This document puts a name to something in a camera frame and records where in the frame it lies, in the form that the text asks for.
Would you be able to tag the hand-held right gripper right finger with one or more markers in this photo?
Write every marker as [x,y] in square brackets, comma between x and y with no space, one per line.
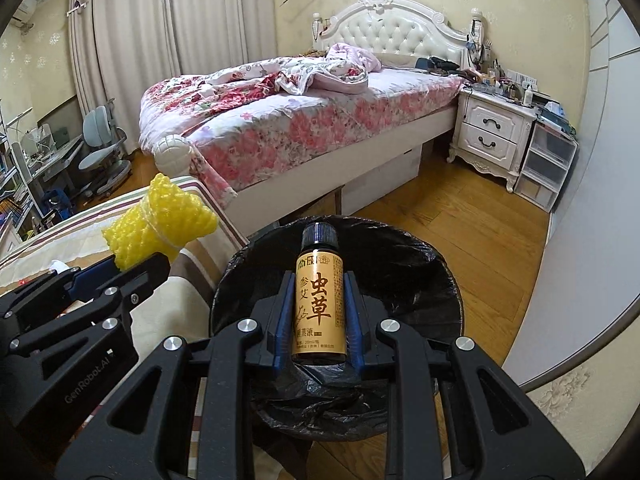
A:
[352,320]

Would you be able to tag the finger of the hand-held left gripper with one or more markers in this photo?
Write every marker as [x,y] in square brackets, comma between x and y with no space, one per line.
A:
[95,276]
[145,272]

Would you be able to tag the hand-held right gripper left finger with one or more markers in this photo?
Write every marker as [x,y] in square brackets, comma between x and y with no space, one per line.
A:
[286,320]

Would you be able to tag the small amber labelled bottle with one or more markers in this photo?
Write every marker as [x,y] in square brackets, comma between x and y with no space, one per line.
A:
[320,310]

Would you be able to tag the yellow bubble wrap roll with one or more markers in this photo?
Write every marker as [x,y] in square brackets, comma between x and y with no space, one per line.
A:
[165,215]

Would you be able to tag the trash bin with black bag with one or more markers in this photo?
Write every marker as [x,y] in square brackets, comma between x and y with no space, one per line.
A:
[415,280]

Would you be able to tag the beige striped blanket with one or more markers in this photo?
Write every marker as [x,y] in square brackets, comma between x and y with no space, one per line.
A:
[165,325]

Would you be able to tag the blue plastic stool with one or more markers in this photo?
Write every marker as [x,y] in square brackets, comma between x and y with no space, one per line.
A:
[56,206]

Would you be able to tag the bookshelf with books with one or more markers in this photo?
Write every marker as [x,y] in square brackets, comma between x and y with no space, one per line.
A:
[12,195]

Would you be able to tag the grey study desk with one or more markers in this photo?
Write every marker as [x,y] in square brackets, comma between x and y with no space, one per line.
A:
[55,157]

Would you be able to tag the white storage box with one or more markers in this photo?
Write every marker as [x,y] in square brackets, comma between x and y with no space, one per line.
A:
[385,180]

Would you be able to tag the grey ergonomic desk chair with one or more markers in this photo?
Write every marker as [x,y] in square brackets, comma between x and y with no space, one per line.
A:
[100,125]

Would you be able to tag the pink floral quilt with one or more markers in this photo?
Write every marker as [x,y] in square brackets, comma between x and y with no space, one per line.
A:
[260,130]

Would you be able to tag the beige pleated curtain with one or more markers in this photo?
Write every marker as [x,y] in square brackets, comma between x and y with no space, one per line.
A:
[125,60]
[215,15]

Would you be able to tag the white carved nightstand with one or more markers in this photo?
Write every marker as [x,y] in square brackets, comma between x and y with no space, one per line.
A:
[487,130]

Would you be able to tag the clear plastic drawer unit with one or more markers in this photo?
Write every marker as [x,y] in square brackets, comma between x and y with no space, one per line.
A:
[545,165]

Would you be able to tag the pink crumpled blanket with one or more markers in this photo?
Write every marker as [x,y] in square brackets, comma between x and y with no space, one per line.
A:
[345,62]

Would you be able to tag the dark bag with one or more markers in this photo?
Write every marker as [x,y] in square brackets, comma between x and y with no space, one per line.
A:
[437,64]

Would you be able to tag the white air conditioner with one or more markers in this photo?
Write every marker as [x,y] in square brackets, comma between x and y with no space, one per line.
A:
[24,14]

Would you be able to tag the white sliding wardrobe door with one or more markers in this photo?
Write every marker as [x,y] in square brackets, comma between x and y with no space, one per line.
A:
[595,185]

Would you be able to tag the cluster of small bottles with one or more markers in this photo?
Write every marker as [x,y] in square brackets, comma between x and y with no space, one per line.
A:
[520,92]

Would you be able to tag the white tufted bed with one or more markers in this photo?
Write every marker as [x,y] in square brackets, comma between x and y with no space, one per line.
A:
[400,35]

